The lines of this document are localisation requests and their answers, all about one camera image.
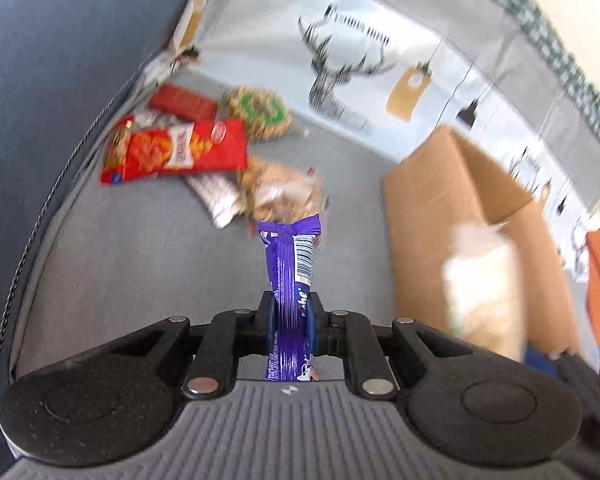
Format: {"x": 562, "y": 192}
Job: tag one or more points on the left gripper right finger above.
{"x": 351, "y": 337}

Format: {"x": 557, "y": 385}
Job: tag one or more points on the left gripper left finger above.
{"x": 218, "y": 347}

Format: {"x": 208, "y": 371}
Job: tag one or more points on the purple chocolate bar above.
{"x": 289, "y": 251}

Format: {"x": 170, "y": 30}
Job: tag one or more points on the silver foil snack packet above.
{"x": 222, "y": 197}

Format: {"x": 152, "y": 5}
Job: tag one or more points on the cream snack pack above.
{"x": 483, "y": 290}

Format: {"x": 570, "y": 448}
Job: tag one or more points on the clear bag of biscuits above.
{"x": 275, "y": 192}

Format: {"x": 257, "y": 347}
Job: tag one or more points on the red spicy snack bag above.
{"x": 195, "y": 148}

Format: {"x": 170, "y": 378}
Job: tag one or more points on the round green peanut snack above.
{"x": 262, "y": 112}

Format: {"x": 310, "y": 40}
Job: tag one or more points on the red square snack packet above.
{"x": 183, "y": 103}

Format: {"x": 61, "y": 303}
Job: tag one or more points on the open cardboard box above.
{"x": 449, "y": 181}

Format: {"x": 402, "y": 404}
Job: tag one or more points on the deer print sofa cover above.
{"x": 366, "y": 82}

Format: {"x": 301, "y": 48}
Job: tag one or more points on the green checkered cloth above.
{"x": 544, "y": 37}

